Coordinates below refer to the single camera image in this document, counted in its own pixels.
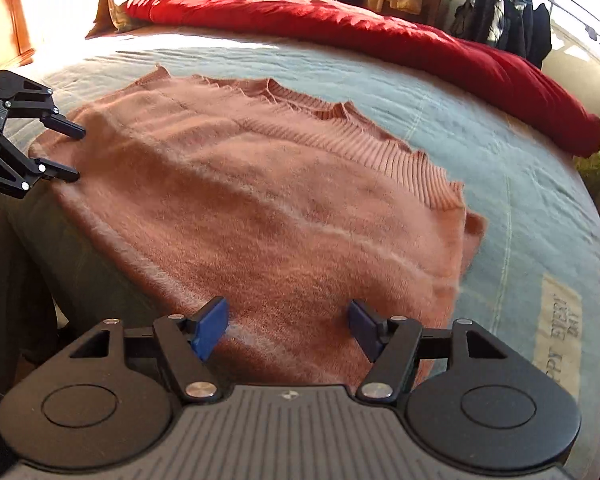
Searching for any beige pillow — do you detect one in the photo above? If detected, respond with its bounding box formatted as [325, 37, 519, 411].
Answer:
[85, 0, 182, 40]

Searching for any red duvet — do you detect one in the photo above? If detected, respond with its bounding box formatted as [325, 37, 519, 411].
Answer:
[126, 0, 600, 157]

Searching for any blue plaid bed sheet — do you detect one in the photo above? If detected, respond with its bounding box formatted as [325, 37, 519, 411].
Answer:
[22, 26, 600, 479]

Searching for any black hanging jacket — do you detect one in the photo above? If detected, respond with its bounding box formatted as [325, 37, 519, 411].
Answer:
[450, 0, 552, 68]

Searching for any yellow-green bag by bed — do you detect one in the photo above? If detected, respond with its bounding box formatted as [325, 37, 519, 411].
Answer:
[573, 151, 600, 198]

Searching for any dark wooden cabinet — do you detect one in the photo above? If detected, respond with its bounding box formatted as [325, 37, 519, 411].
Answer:
[381, 0, 452, 29]

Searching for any orange knit sweater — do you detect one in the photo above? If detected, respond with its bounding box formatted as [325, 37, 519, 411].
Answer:
[30, 68, 486, 386]

